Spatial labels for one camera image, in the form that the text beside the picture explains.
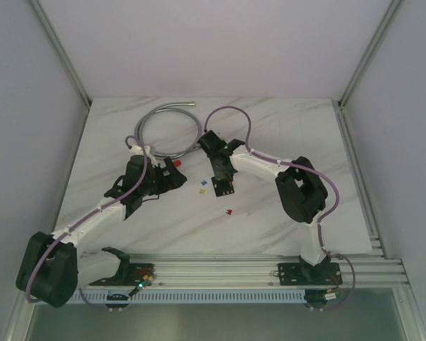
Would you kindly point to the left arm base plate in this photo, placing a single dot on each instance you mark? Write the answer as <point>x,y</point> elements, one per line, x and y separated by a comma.
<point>136,274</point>

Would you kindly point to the aluminium rail frame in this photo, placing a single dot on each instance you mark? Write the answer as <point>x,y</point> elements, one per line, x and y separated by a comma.
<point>184,271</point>

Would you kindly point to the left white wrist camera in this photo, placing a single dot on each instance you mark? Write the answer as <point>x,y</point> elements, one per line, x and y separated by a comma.
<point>141,151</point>

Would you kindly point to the white slotted cable duct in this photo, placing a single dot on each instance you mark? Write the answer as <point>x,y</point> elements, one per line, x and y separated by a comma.
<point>206,296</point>

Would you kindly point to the black fuse box base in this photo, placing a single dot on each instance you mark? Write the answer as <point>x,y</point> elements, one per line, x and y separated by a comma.
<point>222,187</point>

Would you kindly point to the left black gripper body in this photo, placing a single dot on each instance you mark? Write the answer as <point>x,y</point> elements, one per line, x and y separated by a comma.
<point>167,175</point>

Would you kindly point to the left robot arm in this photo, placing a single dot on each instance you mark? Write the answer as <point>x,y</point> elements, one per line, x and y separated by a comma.
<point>54,265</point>

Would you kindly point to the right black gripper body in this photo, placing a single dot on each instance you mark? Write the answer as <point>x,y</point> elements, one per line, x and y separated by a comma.
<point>220,174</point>

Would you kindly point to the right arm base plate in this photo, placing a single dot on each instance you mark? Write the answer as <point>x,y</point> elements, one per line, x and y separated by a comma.
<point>298,274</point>

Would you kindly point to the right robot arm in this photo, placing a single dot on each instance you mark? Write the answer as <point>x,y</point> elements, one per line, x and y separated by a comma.
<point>302,193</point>

